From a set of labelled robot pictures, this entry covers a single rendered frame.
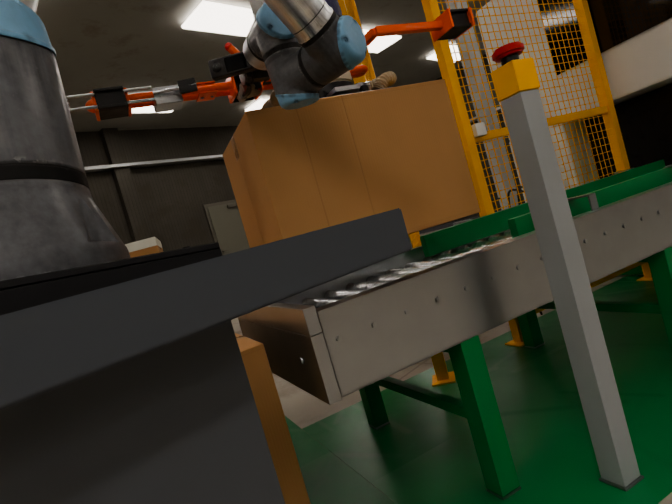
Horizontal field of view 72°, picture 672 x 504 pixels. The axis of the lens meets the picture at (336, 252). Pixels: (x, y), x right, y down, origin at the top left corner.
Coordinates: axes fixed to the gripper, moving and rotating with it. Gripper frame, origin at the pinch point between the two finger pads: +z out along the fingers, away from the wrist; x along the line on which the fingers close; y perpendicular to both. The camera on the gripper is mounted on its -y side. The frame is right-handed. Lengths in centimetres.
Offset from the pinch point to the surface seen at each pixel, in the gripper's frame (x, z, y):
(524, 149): -41, -50, 45
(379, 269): -65, 30, 45
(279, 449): -91, -19, -21
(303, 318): -62, -34, -11
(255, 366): -71, -19, -20
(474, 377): -90, -35, 26
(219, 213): 70, 950, 191
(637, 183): -59, -24, 122
